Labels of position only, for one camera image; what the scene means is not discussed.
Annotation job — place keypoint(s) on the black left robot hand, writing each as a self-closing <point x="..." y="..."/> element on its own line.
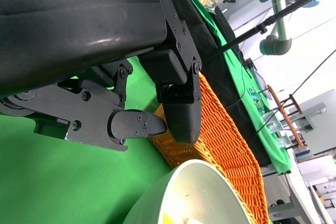
<point x="78" y="24"/>

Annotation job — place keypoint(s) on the pale green bowl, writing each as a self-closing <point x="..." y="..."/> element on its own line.
<point x="199" y="190"/>

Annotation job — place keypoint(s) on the grey industrial robot arm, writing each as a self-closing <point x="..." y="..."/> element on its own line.
<point x="282" y="16"/>

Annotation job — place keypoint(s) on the orange wicker basket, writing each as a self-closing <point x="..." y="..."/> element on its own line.
<point x="231" y="150"/>

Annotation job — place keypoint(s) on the yellow layered cake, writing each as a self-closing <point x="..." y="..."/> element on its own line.
<point x="170" y="220"/>

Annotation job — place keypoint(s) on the green tablecloth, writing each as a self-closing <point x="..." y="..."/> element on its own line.
<point x="275" y="155"/>
<point x="65" y="182"/>

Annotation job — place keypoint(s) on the blue green printed packet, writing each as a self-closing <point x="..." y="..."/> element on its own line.
<point x="254" y="98"/>

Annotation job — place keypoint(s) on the black boom pole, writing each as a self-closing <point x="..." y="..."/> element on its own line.
<point x="288" y="10"/>

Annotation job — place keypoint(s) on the wooden stand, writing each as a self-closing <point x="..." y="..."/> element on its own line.
<point x="282" y="111"/>

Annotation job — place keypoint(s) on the grey cabinet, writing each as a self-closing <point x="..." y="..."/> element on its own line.
<point x="317" y="129"/>

